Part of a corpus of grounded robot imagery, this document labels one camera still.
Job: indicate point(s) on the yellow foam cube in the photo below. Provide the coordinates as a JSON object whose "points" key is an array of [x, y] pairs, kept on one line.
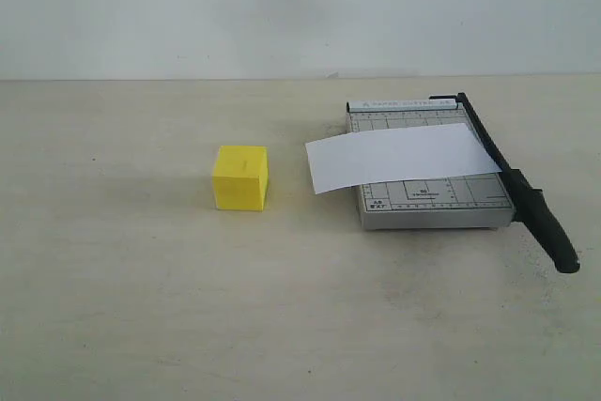
{"points": [[240, 178]]}

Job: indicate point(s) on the white paper sheet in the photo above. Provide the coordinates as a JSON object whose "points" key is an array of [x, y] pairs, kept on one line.
{"points": [[415, 153]]}

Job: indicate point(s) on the black cutter blade lever arm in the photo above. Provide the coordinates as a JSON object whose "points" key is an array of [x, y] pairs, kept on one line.
{"points": [[530, 204]]}

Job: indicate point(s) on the grey metal paper cutter base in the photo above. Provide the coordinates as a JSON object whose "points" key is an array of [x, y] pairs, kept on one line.
{"points": [[479, 201]]}

